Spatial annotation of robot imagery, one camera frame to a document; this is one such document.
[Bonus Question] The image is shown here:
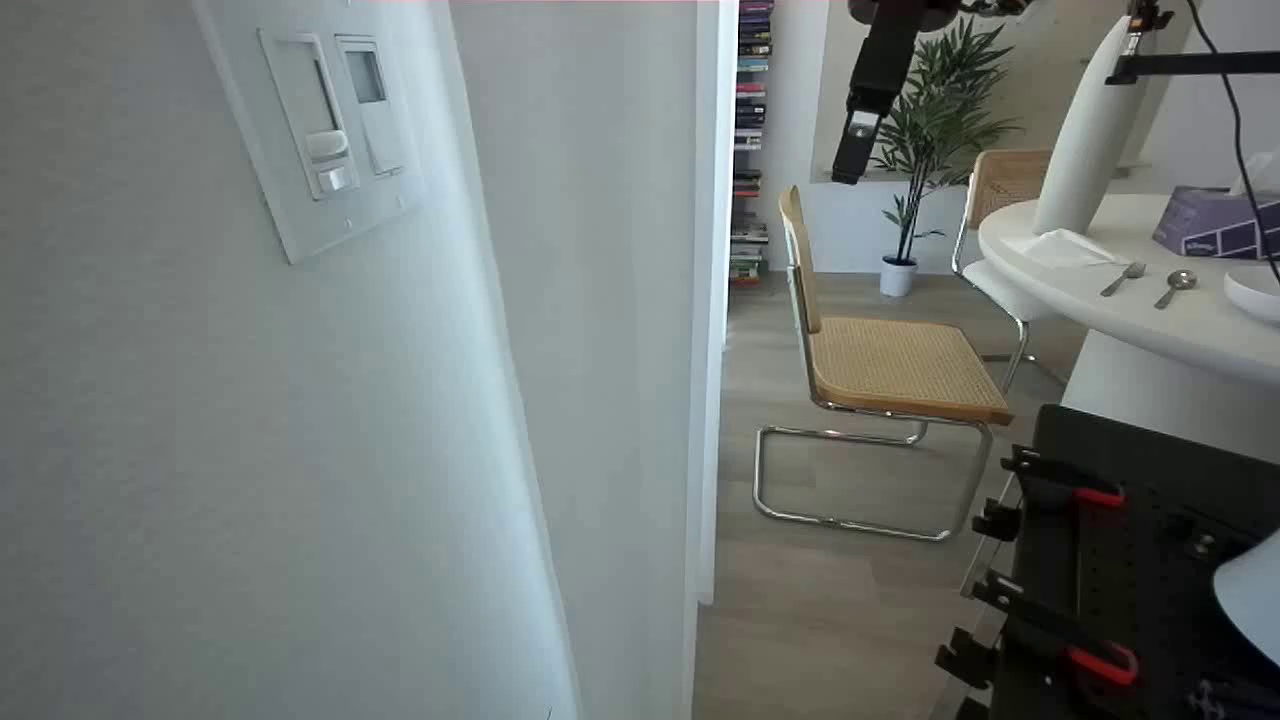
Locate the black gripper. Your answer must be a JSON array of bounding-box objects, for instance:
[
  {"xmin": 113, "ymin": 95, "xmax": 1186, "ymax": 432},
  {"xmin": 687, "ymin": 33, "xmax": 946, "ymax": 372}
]
[{"xmin": 834, "ymin": 0, "xmax": 1031, "ymax": 186}]

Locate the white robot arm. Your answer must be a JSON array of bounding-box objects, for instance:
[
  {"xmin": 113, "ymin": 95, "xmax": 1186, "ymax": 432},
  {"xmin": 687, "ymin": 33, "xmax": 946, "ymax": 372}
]
[{"xmin": 834, "ymin": 0, "xmax": 1167, "ymax": 233}]

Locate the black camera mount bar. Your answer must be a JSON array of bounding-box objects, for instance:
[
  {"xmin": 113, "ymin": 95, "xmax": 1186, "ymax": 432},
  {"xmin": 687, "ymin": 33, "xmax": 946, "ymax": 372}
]
[{"xmin": 1103, "ymin": 51, "xmax": 1280, "ymax": 85}]

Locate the potted green plant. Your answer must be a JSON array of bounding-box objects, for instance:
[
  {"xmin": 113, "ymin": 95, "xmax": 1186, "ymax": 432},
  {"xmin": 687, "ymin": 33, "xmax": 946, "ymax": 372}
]
[{"xmin": 878, "ymin": 20, "xmax": 1008, "ymax": 302}]

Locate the black cable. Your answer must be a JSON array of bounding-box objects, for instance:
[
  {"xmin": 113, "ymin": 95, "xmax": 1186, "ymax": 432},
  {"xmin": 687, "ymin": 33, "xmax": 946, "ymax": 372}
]
[{"xmin": 1180, "ymin": 0, "xmax": 1280, "ymax": 285}]

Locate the white round table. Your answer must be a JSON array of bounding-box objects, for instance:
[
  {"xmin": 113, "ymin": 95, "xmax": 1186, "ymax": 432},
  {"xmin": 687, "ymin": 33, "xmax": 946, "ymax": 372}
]
[{"xmin": 990, "ymin": 193, "xmax": 1280, "ymax": 463}]

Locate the lower red-handled black clamp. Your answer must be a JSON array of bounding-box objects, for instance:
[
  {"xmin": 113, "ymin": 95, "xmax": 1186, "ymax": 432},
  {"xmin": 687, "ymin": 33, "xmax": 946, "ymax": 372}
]
[{"xmin": 935, "ymin": 574, "xmax": 1139, "ymax": 687}]

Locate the bookshelf with books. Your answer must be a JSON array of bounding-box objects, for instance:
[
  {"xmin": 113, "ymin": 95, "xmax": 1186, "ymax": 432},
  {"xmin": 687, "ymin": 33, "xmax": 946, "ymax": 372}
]
[{"xmin": 727, "ymin": 0, "xmax": 776, "ymax": 285}]

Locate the silver fork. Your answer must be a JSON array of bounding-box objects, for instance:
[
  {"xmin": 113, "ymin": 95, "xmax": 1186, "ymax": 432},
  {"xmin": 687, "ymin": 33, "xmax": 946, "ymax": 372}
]
[{"xmin": 1102, "ymin": 259, "xmax": 1145, "ymax": 296}]

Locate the wicker chrome cantilever chair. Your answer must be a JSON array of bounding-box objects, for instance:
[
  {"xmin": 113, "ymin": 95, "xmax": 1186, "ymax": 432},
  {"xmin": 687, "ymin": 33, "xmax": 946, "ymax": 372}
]
[{"xmin": 751, "ymin": 188, "xmax": 1011, "ymax": 545}]

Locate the red-handled black clamp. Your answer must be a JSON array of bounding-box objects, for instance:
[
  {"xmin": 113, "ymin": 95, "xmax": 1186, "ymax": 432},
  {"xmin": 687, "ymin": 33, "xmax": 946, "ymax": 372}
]
[
  {"xmin": 971, "ymin": 443, "xmax": 1128, "ymax": 539},
  {"xmin": 935, "ymin": 574, "xmax": 1139, "ymax": 687}
]

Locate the white dimmer light switch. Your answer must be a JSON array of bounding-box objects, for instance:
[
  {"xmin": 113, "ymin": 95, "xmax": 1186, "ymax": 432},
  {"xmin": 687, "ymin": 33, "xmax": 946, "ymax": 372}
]
[{"xmin": 261, "ymin": 33, "xmax": 356, "ymax": 199}]

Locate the white rocker light switch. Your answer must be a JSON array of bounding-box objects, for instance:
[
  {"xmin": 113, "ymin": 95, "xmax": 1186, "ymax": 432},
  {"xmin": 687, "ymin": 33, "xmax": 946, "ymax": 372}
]
[{"xmin": 338, "ymin": 33, "xmax": 404, "ymax": 176}]

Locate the white napkin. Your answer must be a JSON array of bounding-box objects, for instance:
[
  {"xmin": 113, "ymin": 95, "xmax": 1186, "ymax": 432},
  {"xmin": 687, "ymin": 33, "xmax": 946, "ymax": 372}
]
[{"xmin": 1026, "ymin": 230, "xmax": 1114, "ymax": 268}]

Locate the silver spoon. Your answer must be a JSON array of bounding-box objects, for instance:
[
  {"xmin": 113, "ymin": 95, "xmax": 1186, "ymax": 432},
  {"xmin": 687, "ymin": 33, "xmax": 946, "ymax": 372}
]
[{"xmin": 1151, "ymin": 268, "xmax": 1196, "ymax": 314}]

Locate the upper red-handled black clamp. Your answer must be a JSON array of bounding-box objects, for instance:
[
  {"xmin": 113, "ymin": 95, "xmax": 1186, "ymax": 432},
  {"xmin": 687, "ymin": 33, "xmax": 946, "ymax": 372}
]
[{"xmin": 971, "ymin": 443, "xmax": 1128, "ymax": 539}]

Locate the white wall switch plate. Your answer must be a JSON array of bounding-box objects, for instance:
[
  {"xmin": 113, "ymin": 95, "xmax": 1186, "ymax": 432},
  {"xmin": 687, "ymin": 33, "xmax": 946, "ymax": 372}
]
[{"xmin": 193, "ymin": 0, "xmax": 419, "ymax": 264}]

